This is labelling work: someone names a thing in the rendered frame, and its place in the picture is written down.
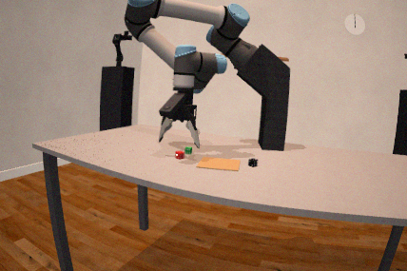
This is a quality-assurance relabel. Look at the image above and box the green die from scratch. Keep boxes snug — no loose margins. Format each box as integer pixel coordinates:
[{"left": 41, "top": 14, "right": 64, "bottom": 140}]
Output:
[{"left": 184, "top": 146, "right": 192, "bottom": 154}]

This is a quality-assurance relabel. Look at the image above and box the red die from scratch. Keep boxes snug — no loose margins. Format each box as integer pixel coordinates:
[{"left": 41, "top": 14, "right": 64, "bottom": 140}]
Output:
[{"left": 175, "top": 151, "right": 184, "bottom": 160}]

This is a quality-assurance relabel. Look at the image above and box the tan mat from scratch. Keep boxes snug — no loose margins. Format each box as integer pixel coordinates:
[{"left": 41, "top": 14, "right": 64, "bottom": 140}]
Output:
[{"left": 196, "top": 157, "right": 240, "bottom": 171}]

